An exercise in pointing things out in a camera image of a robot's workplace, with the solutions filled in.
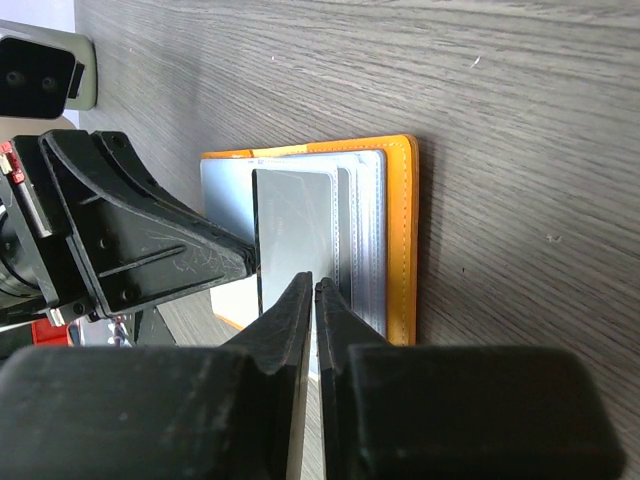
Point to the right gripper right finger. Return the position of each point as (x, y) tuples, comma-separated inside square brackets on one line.
[(455, 412)]

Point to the orange leather card holder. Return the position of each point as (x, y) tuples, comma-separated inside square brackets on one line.
[(402, 223)]

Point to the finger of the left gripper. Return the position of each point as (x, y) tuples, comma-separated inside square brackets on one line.
[(135, 244)]

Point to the dark grey credit card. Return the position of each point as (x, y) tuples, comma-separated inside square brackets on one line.
[(295, 227)]

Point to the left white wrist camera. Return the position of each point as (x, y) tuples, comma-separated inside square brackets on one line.
[(45, 72)]

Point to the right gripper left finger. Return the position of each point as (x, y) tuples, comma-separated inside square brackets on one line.
[(235, 411)]

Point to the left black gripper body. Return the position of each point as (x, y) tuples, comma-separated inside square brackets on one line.
[(40, 277)]

